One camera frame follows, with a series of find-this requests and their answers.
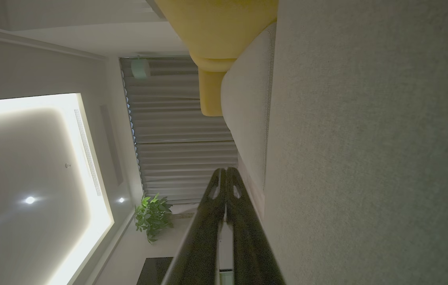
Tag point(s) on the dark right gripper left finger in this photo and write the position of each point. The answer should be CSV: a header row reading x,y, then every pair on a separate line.
x,y
202,237

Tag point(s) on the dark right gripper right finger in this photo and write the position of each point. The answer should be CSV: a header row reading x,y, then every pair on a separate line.
x,y
249,245

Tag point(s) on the green potted plant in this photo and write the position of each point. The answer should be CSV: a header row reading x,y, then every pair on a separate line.
x,y
153,217

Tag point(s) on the grey pleated curtain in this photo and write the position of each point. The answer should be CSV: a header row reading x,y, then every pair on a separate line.
x,y
176,134

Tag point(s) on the grey sofa cushion section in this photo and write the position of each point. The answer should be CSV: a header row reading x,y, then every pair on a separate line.
x,y
247,114

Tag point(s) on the grey fabric sofa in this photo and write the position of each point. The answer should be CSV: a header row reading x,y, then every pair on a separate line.
x,y
366,138

